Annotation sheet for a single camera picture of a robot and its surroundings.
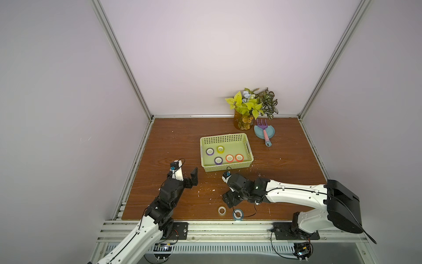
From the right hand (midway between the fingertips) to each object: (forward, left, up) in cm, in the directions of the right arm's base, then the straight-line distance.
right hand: (227, 193), depth 79 cm
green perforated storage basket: (+34, -4, -6) cm, 34 cm away
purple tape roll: (+27, +10, -5) cm, 30 cm away
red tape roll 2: (+23, -8, -5) cm, 25 cm away
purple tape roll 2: (+21, +5, -6) cm, 23 cm away
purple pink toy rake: (+49, -27, -6) cm, 57 cm away
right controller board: (-21, -33, -8) cm, 40 cm away
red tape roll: (+23, -2, -5) cm, 24 cm away
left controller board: (-23, +29, -9) cm, 39 cm away
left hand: (+10, +18, +8) cm, 22 cm away
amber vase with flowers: (+44, -12, +19) cm, 49 cm away
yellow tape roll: (+29, +4, -4) cm, 29 cm away
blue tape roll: (-8, -5, -5) cm, 11 cm away
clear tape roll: (-7, +2, -5) cm, 9 cm away
